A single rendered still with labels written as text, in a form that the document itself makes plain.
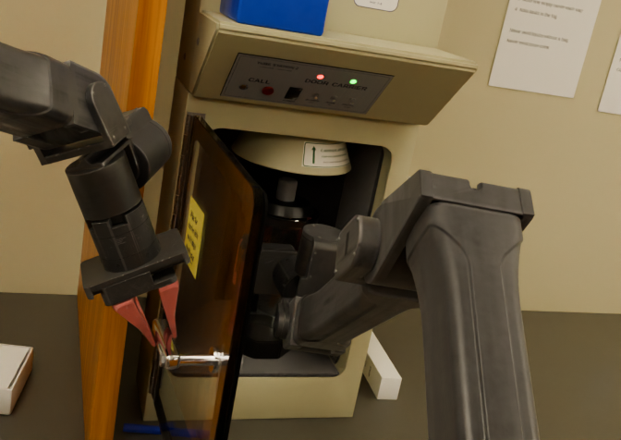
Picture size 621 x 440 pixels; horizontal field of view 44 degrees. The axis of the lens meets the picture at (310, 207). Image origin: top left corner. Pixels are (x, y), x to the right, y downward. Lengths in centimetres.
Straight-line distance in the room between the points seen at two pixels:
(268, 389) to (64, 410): 29
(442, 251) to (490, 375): 8
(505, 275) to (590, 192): 137
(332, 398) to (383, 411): 11
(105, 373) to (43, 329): 38
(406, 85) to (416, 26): 11
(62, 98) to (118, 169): 9
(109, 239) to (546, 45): 113
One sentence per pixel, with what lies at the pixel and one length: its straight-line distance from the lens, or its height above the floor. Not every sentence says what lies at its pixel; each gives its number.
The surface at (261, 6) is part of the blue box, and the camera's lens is 85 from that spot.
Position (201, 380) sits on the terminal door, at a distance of 82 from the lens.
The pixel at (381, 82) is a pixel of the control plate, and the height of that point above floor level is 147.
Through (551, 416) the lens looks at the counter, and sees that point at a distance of 141.
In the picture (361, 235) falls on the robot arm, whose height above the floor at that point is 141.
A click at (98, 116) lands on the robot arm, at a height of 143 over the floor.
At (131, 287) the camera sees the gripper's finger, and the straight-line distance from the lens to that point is 75.
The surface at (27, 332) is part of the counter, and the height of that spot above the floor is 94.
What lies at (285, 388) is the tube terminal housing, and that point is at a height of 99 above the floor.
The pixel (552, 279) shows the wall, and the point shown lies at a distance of 186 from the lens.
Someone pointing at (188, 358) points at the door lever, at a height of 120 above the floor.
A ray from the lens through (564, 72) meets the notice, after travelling 169.
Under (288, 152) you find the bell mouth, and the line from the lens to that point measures 103.
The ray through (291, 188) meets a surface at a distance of 110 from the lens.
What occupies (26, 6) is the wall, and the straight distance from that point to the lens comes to 137.
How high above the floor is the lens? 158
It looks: 17 degrees down
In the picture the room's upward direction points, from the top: 11 degrees clockwise
